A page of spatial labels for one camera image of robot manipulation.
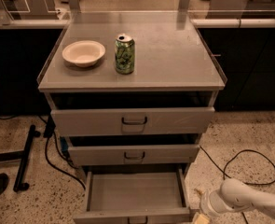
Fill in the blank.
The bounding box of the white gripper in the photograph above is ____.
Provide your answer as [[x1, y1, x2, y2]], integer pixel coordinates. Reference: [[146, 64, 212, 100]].
[[192, 189, 234, 224]]

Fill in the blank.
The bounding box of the white paper bowl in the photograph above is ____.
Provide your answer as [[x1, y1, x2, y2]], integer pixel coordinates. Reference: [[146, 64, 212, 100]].
[[62, 40, 105, 67]]

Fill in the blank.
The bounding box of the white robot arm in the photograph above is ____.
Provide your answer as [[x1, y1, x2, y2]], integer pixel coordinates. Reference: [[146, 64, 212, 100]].
[[199, 178, 275, 219]]

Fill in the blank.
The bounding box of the white counter rail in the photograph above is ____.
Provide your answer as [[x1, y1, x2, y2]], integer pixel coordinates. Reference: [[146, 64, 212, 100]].
[[0, 19, 275, 29]]

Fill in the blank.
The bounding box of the black cable floor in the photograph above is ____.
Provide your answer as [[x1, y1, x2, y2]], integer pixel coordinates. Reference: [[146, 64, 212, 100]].
[[199, 145, 275, 224], [0, 114, 87, 191]]

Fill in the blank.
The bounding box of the black metal stand base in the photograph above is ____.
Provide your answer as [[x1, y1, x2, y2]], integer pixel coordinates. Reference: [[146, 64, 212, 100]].
[[0, 125, 41, 192]]

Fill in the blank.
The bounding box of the green soda can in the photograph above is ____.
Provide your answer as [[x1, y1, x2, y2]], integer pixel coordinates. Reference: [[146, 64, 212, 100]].
[[115, 34, 135, 75]]

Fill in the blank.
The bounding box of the grey drawer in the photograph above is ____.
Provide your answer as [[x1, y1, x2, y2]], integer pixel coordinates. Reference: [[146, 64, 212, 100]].
[[74, 166, 192, 224], [68, 145, 199, 166], [51, 107, 214, 137]]

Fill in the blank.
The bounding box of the grey drawer cabinet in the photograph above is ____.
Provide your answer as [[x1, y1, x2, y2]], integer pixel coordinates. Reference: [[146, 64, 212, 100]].
[[36, 10, 228, 179]]

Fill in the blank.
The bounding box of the black cable right floor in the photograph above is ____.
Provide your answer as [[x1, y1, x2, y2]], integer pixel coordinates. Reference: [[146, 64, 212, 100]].
[[199, 145, 275, 224]]

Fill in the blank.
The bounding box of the black cable left floor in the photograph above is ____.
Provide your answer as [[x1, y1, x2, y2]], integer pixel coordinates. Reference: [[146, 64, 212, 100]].
[[0, 114, 87, 191]]

